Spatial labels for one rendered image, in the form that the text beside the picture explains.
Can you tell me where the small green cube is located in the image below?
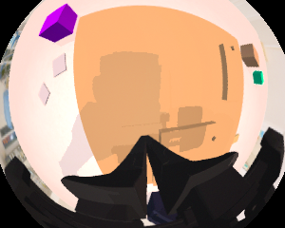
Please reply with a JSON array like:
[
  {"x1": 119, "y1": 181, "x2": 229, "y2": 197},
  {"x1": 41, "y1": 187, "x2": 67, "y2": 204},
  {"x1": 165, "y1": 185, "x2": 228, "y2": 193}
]
[{"x1": 253, "y1": 71, "x2": 264, "y2": 85}]

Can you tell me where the purple cube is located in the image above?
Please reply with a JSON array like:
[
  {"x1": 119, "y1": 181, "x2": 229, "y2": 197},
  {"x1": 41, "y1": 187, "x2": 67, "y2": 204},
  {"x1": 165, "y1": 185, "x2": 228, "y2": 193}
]
[{"x1": 39, "y1": 4, "x2": 78, "y2": 43}]

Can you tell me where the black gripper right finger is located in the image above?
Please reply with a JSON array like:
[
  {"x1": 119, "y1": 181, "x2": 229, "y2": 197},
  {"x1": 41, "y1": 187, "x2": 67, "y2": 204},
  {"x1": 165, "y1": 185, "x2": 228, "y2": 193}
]
[{"x1": 145, "y1": 134, "x2": 238, "y2": 216}]

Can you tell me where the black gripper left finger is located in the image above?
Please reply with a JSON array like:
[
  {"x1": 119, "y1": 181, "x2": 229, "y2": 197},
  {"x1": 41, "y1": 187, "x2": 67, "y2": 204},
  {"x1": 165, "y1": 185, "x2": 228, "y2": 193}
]
[{"x1": 60, "y1": 136, "x2": 147, "y2": 219}]

